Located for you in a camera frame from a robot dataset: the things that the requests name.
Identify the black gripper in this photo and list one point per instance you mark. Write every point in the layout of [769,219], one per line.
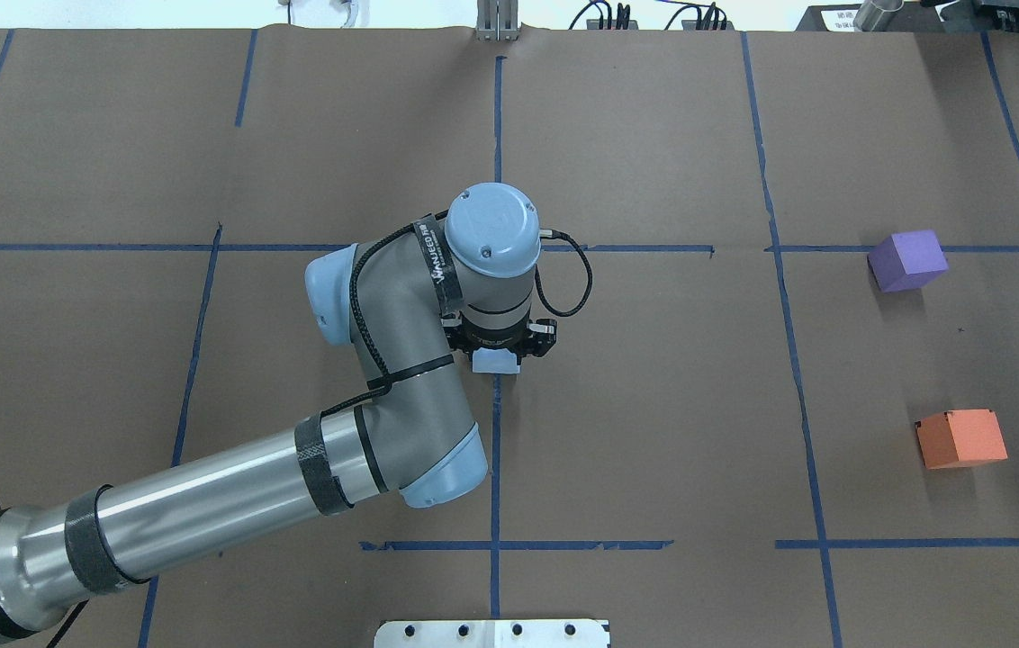
[493,343]

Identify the light blue foam block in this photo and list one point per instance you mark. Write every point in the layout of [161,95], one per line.
[495,361]

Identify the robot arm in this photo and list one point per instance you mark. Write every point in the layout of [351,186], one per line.
[453,282]

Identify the purple foam block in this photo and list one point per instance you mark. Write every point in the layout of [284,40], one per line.
[907,261]

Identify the orange foam block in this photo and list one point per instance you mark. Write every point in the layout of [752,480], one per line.
[960,438]

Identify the metal cup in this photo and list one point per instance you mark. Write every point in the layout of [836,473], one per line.
[876,15]

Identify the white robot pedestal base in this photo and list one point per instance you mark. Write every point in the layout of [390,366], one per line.
[576,632]

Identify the aluminium frame post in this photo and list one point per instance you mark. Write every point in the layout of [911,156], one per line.
[497,20]

